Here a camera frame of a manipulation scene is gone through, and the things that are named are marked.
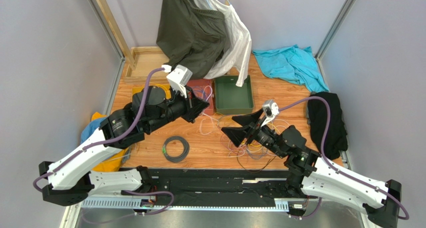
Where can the red plastic bin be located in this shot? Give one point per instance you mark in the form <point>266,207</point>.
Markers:
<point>203,88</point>

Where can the white hanging shirt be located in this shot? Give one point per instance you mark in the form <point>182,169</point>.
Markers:
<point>240,42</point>

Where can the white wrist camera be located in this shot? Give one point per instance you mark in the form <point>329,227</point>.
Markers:
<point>178,78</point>
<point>271,110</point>

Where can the turquoise cloth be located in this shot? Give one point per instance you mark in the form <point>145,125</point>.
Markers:
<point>292,64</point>

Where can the green plastic bin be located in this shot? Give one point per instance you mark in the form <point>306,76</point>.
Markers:
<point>231,99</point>

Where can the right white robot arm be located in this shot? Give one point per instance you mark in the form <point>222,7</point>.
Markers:
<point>313,175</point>

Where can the yellow plastic bin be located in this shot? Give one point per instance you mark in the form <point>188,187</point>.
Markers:
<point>165,87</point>

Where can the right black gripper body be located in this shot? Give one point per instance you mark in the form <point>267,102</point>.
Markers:
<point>252,130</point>

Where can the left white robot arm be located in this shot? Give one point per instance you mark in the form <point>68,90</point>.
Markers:
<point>73,179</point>

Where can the wooden tray frame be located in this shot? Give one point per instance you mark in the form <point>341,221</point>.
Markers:
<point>146,58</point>

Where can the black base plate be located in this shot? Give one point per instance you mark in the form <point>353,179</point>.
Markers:
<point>218,187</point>

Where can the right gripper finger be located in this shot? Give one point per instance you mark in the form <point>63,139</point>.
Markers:
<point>239,134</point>
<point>247,119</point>

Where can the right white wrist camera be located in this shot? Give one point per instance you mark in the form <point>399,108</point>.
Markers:
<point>271,110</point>

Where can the yellow cloth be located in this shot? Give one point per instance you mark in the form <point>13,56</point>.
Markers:
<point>113,163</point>

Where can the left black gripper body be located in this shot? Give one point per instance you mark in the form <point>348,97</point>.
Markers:
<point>179,106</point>

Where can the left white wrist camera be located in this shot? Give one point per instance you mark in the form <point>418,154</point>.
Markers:
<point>178,78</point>

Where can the dark green hanging garment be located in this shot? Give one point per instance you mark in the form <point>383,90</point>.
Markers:
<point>193,37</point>

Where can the blue bucket hat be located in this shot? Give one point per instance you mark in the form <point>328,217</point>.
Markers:
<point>90,128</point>

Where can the slotted metal rail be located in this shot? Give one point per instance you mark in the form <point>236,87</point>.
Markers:
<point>130,202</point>

